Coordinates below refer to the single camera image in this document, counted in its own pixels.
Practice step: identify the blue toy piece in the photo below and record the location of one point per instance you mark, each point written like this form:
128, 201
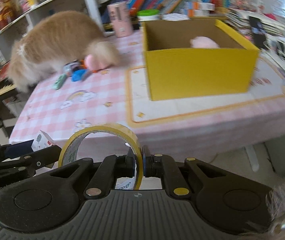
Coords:
81, 75

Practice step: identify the pink cartoon humidifier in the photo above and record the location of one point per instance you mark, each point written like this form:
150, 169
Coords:
120, 19

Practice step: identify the pink checkered tablecloth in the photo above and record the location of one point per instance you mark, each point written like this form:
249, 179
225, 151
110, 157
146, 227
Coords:
201, 127

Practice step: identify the white jar green lid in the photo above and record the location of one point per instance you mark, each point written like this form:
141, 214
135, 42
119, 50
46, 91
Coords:
148, 15

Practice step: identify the pink plush duck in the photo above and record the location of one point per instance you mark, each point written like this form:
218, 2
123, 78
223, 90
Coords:
93, 64

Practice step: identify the fluffy orange white cat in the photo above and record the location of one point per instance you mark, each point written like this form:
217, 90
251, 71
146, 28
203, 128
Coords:
57, 40

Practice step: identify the grey toy truck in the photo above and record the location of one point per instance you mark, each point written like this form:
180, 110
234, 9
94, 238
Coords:
71, 67

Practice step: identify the fortune god paper figure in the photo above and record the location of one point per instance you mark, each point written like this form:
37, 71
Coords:
8, 12

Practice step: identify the pink plush pig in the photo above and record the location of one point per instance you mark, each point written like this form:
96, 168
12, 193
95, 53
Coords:
203, 42

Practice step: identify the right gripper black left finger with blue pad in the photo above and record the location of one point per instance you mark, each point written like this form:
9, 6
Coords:
105, 177

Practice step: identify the stack of papers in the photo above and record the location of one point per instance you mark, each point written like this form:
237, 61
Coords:
244, 20

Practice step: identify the black smartphone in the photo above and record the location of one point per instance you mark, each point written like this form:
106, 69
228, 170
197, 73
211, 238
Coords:
258, 33

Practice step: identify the yellow cardboard box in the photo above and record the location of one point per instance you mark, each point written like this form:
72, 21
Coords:
176, 70

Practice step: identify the white bookshelf frame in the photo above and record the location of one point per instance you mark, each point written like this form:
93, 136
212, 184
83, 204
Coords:
92, 8

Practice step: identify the orange white medicine boxes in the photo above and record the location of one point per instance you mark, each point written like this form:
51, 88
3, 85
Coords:
197, 9

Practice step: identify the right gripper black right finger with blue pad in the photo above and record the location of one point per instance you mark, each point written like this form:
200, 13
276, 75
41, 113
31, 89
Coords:
166, 169

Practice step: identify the white quilted handbag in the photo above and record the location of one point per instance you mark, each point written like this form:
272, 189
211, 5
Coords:
175, 17

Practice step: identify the yellow tape roll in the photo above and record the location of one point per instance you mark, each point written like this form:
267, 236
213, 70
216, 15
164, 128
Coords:
100, 140

